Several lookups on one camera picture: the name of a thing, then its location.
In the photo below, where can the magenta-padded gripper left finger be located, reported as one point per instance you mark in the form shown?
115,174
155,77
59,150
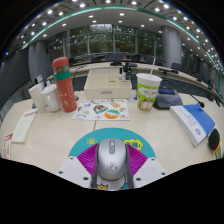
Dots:
71,170

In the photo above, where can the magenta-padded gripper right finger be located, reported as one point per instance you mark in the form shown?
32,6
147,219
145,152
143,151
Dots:
151,170

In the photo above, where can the silver grey computer mouse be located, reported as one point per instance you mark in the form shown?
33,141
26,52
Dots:
112,163

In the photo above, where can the round teal cartoon mouse pad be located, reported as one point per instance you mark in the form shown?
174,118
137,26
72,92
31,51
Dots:
113,133

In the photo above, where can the blue and white booklet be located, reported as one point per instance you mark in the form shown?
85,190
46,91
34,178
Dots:
193,121

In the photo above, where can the white paper with red header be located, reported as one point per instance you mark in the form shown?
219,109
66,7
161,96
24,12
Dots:
24,125

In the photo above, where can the colourful sticker sheet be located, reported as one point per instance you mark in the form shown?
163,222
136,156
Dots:
100,110

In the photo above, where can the black handheld microphone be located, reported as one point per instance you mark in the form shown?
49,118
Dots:
214,138

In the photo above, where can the black conference desk unit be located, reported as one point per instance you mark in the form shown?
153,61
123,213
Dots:
167,99

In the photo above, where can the white lidded mug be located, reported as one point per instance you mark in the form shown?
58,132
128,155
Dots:
52,98

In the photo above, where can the green printed paper cup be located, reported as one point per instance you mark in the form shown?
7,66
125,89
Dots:
147,93

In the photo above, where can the red bottle with green band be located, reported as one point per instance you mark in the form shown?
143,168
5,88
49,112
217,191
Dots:
65,90

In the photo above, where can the stacked white paper cups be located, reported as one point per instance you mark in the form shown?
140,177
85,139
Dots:
37,96

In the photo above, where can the white desk organizer box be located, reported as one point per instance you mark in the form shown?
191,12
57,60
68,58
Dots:
106,90

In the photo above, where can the black office chairs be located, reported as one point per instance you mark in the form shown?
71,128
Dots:
115,58

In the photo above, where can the ceiling spot lights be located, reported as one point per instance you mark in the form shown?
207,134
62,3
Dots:
107,1

